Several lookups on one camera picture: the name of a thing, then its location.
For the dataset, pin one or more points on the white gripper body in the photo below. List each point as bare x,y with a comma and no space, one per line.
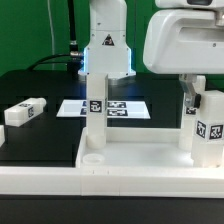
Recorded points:
184,41

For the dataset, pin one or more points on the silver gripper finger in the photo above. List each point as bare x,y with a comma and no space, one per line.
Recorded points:
192,99

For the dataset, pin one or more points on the white block left edge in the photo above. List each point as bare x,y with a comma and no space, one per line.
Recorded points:
2,135

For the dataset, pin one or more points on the white marker sheet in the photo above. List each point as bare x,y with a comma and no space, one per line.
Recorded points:
116,109

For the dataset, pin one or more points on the white L-shaped fence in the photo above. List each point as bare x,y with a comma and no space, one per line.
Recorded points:
113,181

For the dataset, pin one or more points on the white desk top tray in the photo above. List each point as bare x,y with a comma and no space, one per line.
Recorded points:
136,147

